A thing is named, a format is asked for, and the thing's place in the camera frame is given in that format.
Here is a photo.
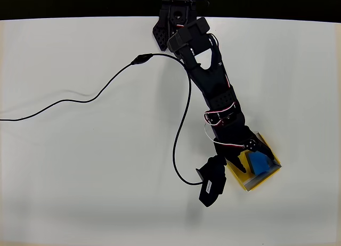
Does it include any yellow paper box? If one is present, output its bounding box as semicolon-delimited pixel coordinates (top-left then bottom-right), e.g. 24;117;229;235
226;131;282;193

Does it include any black webcam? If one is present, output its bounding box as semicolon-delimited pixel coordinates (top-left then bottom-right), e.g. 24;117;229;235
196;155;229;208

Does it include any black power cable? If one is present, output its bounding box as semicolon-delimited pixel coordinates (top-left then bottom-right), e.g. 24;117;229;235
182;0;210;6

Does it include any black webcam cable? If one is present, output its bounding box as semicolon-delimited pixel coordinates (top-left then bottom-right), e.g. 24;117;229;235
0;53;206;186

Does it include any blue cube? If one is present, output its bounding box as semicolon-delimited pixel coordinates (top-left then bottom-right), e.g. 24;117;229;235
247;152;273;176

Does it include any red white servo wire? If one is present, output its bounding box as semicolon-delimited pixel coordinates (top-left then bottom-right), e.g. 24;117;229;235
204;101;237;126
204;123;246;150

